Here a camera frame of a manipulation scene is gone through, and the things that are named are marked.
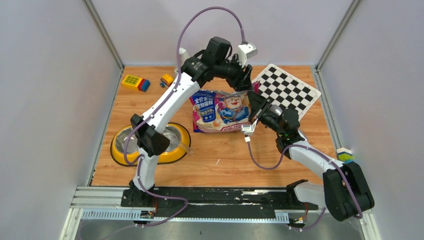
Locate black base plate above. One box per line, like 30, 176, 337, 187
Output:
120, 186, 318, 219

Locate black white checkerboard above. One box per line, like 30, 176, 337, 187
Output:
252, 63, 321, 120

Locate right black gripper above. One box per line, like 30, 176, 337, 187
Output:
248, 91, 285, 137

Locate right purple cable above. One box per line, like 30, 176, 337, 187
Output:
244, 135, 364, 220

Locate purple cable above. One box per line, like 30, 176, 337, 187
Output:
123, 5, 247, 167
244, 135, 364, 220

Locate yellow blue red toy block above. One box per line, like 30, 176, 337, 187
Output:
121, 75, 151, 92

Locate small yellow toy car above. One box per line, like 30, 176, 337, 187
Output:
159, 73, 175, 88

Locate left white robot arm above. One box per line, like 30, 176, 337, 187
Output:
124, 36, 258, 207

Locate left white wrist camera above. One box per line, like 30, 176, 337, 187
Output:
236, 43, 258, 68

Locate stacked coloured blocks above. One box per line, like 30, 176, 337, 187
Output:
336, 147, 355, 164

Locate yellow double pet bowl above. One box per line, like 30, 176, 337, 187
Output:
109, 122, 193, 167

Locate aluminium rail frame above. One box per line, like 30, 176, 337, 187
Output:
60, 186, 381, 240

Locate colourful pet food bag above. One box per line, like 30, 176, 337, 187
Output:
189, 89, 251, 133

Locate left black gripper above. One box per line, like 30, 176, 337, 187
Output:
214, 53, 254, 93

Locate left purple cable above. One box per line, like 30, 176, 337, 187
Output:
123, 5, 247, 167

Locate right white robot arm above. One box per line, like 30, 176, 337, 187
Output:
242, 90, 375, 222

